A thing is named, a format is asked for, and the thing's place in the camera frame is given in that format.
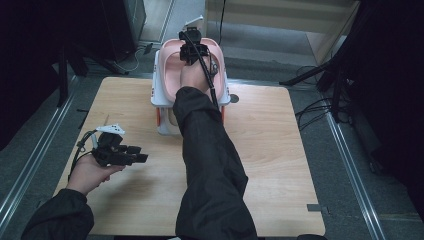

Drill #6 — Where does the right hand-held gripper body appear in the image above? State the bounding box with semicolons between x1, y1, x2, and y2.
178;14;212;56

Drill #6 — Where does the person's left hand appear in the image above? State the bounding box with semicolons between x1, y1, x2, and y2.
67;153;126;197

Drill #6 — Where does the metal floor rail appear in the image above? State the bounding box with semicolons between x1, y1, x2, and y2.
323;109;389;240
0;75;80;233

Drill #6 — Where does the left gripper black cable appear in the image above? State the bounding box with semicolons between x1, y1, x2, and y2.
67;129;100;183

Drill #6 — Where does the light wooden cabinet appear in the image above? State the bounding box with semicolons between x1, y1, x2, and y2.
202;0;363;65

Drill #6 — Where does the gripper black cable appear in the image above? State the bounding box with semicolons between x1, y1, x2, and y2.
178;30;222;113
67;129;100;183

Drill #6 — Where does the white two-tier shoe rack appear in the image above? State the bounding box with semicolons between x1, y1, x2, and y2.
149;49;232;137

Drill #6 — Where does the pink foam slipper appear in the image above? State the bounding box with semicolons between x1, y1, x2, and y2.
157;37;195;104
196;37;227;96

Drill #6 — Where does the cream perforated clog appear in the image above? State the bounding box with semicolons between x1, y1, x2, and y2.
166;109;181;130

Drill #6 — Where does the black metal stand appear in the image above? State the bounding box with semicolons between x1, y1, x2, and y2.
279;49;356;125
54;39;91;108

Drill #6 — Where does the person's right hand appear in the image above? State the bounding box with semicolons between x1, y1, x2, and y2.
179;57;215;102

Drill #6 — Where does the white floor cable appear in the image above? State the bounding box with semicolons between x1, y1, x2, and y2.
112;49;143;75

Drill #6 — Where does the dark curtain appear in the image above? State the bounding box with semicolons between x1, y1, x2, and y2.
0;0;68;152
346;0;424;214

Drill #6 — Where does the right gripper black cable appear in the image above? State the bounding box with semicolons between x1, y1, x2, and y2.
178;30;222;113

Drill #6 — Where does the grey tape strip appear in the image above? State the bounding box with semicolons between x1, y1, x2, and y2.
306;203;330;215

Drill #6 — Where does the black hanging cable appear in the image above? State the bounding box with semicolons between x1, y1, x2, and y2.
214;0;228;43

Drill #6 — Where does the black cabinet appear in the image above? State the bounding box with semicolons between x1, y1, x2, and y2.
99;0;148;63

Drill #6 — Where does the black floor cables bundle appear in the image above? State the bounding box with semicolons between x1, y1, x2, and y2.
294;64;353;132

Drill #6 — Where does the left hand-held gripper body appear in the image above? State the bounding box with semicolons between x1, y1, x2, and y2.
90;123;130;168

